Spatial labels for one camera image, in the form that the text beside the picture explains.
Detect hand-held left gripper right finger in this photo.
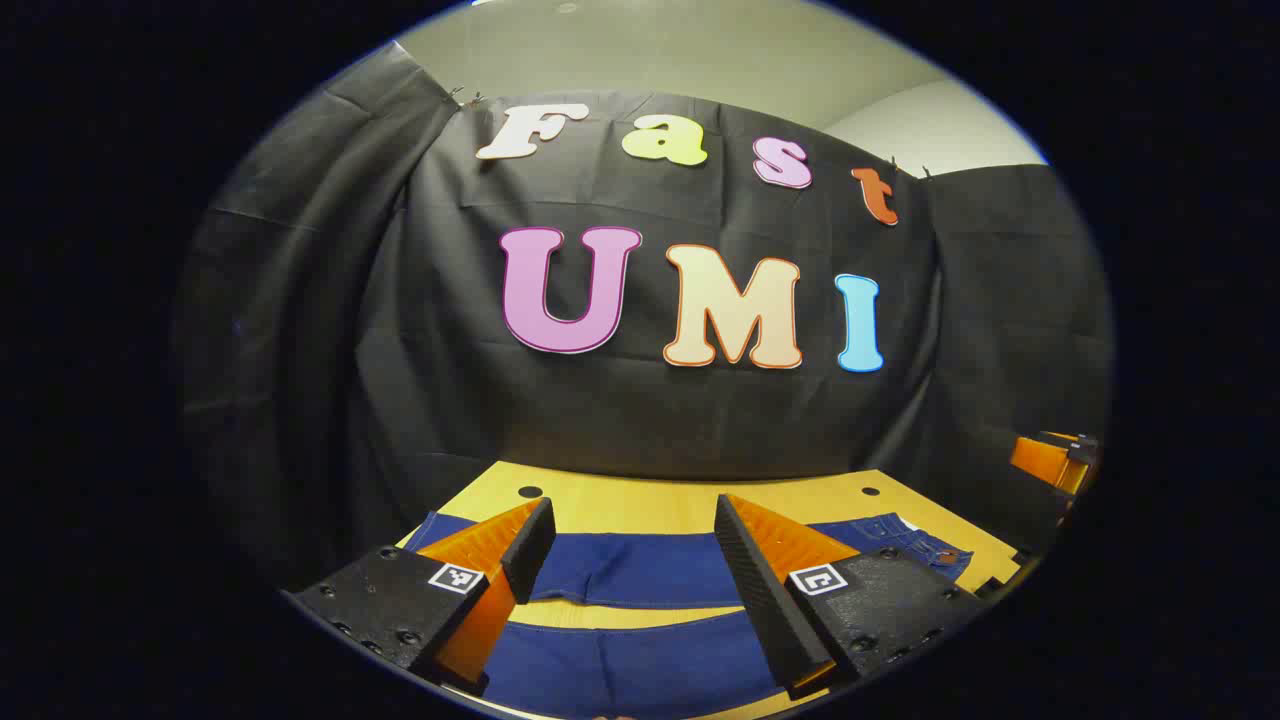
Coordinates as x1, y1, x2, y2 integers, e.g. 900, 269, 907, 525
713, 493, 989, 701

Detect black backdrop cloth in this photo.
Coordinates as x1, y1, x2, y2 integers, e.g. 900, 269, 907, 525
175, 40, 1116, 591

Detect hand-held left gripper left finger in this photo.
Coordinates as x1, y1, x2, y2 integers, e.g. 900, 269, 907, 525
283, 497, 557, 696

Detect blue denim jeans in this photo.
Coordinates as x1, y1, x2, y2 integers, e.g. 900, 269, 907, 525
400, 510, 976, 720

